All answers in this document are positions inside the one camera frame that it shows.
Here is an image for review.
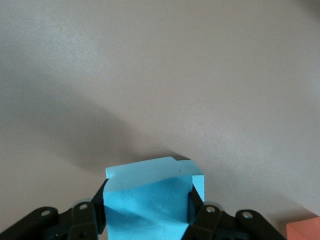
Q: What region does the brown table cover sheet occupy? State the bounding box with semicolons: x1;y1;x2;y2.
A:
0;0;320;240

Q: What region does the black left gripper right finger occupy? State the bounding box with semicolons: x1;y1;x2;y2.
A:
181;185;286;240

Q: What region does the orange foam cube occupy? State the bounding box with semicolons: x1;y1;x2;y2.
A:
285;216;320;240

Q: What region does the blue foam cube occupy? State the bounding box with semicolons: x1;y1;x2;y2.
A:
104;156;206;240

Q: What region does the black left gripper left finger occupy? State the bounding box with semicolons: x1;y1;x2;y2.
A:
0;178;111;240

